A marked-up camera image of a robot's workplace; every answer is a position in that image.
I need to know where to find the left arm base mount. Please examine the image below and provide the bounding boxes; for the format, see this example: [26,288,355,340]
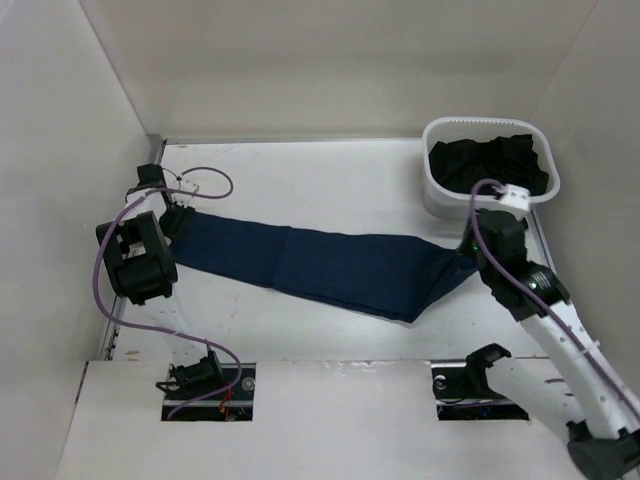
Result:
[156,363,257,423]

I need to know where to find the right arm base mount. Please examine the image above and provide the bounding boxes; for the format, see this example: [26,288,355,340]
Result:
[431,343,530,421]

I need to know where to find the white plastic laundry basket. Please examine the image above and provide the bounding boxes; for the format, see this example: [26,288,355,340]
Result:
[422,117,561,219]

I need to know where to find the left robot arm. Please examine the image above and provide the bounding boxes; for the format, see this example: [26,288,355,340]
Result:
[96,163,227,401]

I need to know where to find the black trousers in basket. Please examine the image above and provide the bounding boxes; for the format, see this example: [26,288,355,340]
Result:
[429,134,549,195]

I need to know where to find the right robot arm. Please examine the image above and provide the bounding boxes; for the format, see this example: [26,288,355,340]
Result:
[458,209,639,479]

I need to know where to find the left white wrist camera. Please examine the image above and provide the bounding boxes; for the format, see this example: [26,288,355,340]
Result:
[171,179,200,206]

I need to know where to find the dark blue denim trousers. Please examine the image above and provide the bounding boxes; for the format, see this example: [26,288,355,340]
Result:
[171,213,477,324]

